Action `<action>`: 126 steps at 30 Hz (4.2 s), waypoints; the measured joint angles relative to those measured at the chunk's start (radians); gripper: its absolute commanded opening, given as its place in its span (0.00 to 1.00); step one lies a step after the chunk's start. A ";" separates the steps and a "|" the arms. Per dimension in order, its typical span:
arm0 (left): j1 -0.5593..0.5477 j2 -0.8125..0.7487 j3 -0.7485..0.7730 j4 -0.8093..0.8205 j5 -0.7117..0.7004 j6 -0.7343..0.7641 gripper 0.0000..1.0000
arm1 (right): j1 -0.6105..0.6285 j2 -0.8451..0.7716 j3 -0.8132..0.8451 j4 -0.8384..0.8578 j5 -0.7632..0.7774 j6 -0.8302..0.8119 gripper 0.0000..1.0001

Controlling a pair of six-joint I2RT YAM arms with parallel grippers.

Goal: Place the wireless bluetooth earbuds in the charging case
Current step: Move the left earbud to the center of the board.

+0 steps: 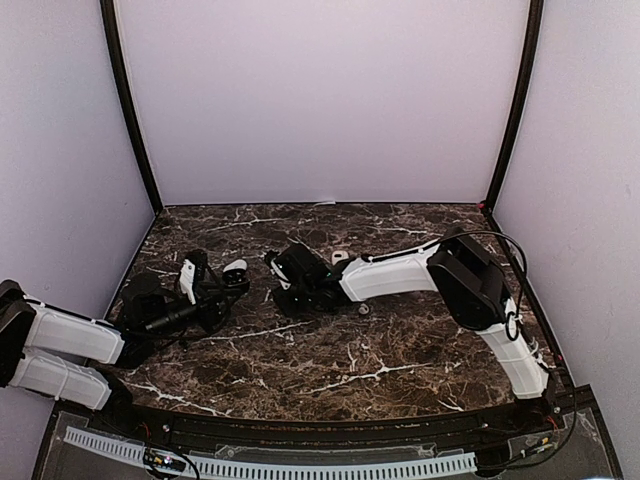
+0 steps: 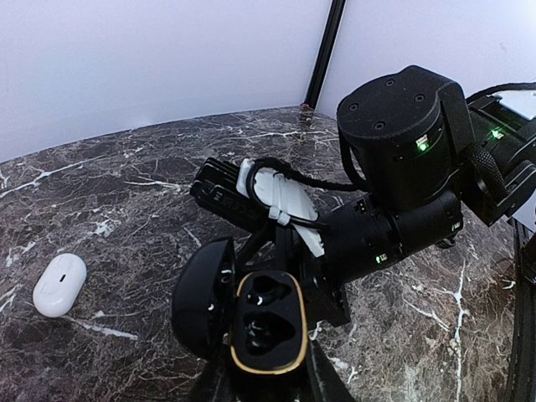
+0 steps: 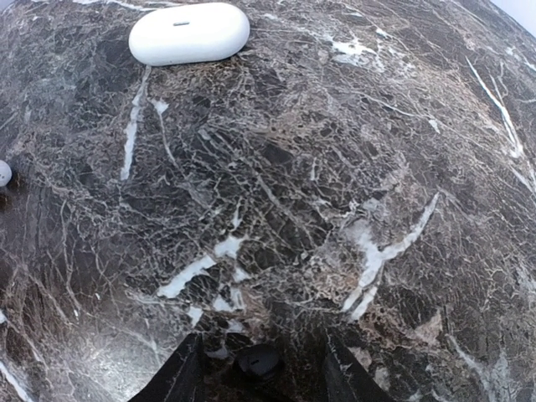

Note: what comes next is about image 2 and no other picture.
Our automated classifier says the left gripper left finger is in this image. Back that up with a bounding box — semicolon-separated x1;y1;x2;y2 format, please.
192;361;233;402

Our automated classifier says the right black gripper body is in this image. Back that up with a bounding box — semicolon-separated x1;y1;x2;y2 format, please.
234;64;477;327

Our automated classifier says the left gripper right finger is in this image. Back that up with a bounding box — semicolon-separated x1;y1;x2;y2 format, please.
307;343;355;402

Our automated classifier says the black round charging case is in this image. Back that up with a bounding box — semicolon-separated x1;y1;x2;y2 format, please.
170;238;308;375

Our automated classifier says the white oval charging case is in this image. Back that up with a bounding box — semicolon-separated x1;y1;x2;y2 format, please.
33;253;87;318

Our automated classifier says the right black frame post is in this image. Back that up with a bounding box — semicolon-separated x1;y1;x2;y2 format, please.
301;0;347;110

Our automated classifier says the black front table rail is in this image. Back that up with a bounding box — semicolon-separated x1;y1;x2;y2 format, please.
504;218;536;401

